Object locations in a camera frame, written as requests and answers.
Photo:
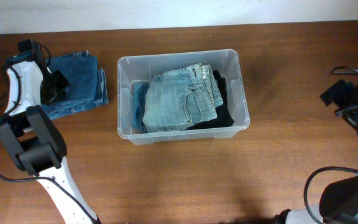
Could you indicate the black garment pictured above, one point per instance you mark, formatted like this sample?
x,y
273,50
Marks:
x,y
224,118

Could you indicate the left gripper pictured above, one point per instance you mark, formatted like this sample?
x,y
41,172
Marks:
x,y
53,86

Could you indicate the light blue jeans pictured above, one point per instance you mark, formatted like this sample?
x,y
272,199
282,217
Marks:
x,y
181,98

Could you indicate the small blue denim shorts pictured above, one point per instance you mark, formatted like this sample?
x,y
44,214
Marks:
x,y
140,91

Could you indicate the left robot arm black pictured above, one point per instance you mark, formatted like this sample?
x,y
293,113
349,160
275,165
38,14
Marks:
x,y
30,138

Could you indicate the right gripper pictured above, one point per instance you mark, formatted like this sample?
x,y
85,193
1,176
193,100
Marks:
x,y
335,93

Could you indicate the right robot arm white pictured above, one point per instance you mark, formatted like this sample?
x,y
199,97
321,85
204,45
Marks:
x,y
339,200

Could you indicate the clear plastic storage container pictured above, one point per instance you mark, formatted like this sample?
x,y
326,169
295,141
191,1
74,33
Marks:
x,y
140,69

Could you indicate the dark blue jeans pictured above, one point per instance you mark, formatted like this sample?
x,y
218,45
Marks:
x,y
88,87

